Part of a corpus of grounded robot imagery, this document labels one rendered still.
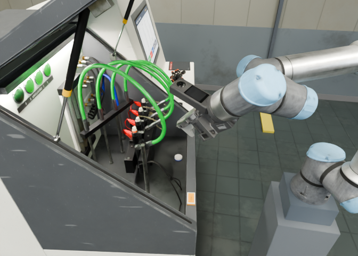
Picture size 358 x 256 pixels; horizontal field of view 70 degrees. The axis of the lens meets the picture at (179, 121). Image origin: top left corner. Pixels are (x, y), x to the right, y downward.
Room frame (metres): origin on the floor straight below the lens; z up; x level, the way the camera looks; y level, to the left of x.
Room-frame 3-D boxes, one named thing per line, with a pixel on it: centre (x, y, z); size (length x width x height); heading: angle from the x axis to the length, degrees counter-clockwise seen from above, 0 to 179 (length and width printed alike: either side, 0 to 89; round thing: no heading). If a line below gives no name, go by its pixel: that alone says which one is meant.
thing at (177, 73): (1.57, 0.01, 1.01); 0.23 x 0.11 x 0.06; 178
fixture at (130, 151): (0.96, 0.18, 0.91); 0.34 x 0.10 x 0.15; 178
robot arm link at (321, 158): (0.69, -0.55, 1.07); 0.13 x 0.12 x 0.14; 16
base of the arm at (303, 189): (0.70, -0.54, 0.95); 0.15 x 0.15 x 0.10
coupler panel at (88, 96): (1.09, 0.44, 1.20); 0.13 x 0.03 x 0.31; 178
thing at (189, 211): (0.83, -0.05, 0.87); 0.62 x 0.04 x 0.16; 178
